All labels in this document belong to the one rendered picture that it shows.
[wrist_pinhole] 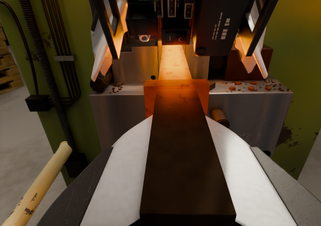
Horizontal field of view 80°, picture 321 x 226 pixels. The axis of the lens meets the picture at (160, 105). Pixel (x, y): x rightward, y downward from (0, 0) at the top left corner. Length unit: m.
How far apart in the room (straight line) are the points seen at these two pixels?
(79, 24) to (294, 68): 0.59
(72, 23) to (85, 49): 0.07
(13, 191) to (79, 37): 1.29
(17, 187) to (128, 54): 1.42
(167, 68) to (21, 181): 1.60
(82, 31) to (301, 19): 0.55
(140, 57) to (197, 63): 0.11
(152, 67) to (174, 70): 0.22
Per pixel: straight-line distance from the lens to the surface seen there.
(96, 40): 0.18
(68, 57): 0.59
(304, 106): 0.73
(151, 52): 0.40
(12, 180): 1.76
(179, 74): 0.17
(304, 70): 0.67
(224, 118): 0.36
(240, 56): 0.20
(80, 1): 0.57
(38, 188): 0.65
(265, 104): 0.41
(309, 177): 1.68
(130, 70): 0.41
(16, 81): 3.45
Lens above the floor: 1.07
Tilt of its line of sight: 29 degrees down
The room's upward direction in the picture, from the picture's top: 2 degrees counter-clockwise
